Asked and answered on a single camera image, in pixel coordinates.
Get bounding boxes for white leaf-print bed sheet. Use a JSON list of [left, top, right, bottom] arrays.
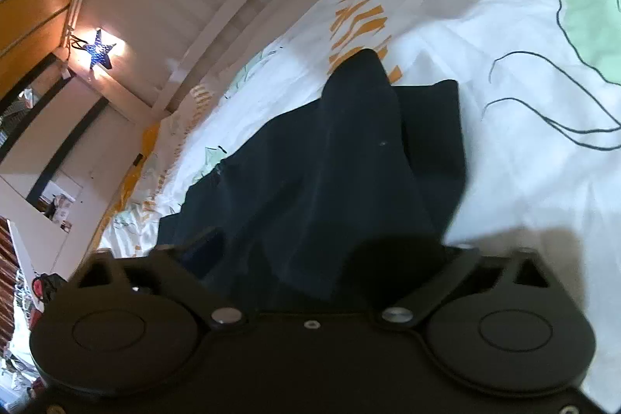
[[94, 0, 621, 349]]

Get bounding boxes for white wardrobe with black trim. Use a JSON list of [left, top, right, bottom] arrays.
[[0, 52, 163, 245]]

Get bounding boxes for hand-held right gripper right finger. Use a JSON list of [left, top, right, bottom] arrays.
[[373, 243, 555, 328]]

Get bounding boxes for dark navy hoodie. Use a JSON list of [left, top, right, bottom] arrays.
[[155, 48, 470, 314]]

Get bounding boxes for red and black object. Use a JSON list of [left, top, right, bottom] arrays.
[[30, 274, 69, 315]]

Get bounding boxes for small white containers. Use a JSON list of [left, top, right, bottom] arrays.
[[41, 192, 77, 234]]

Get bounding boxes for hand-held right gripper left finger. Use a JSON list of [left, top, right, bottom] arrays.
[[76, 226, 247, 331]]

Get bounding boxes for blue star light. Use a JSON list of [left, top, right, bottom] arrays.
[[80, 28, 118, 71]]

